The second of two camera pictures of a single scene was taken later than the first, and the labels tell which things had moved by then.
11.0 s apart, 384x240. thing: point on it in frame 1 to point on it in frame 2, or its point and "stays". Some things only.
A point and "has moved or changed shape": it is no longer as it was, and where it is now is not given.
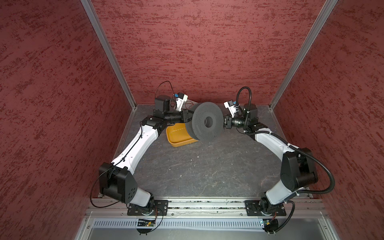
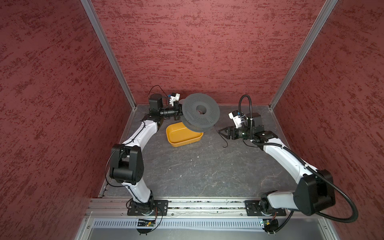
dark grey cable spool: x=207 y=122 has moved or changed shape
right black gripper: x=228 y=121 to x=229 y=130
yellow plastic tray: x=178 y=135 stays
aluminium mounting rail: x=298 y=207 stays
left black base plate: x=155 y=208 stays
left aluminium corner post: x=103 y=37 stays
